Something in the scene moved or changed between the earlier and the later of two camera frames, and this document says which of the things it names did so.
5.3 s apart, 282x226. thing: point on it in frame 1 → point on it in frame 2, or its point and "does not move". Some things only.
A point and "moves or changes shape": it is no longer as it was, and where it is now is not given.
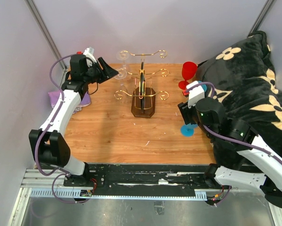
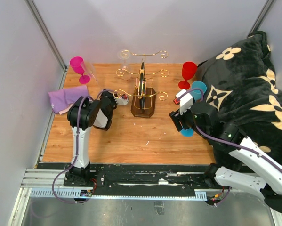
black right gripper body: x=190 y=114 → x=186 y=120
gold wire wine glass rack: x=144 y=101 does not move
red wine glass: x=189 y=70 does not move
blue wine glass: x=188 y=130 does not move
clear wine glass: x=122 y=75 moves or changes shape
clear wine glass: x=123 y=55 does not move
